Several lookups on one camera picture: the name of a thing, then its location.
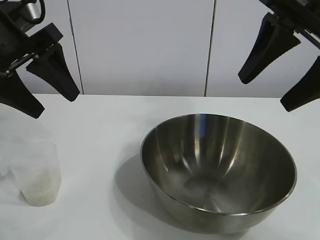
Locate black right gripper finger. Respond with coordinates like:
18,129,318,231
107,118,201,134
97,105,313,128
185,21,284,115
279,56,320,113
237,12,301,85

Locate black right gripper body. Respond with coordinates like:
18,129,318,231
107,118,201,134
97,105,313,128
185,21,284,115
259,0,320,51

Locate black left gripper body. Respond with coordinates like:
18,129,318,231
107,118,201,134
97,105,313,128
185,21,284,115
0,0,63,77

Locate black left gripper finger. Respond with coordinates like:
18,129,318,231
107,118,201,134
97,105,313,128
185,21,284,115
0,71,45,120
26,42,81,102

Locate clear plastic measuring cup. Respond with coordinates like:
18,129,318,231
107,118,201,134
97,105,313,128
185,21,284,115
0,141,63,207

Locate white rice grains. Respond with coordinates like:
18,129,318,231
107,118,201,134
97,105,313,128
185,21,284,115
21,167,61,207

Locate stainless steel mixing bowl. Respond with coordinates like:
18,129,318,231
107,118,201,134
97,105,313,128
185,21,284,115
139,113,298,235

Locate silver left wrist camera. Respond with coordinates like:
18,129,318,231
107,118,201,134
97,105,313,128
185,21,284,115
23,1,42,22

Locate black cable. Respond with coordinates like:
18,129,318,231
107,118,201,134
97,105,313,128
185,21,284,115
29,0,46,25

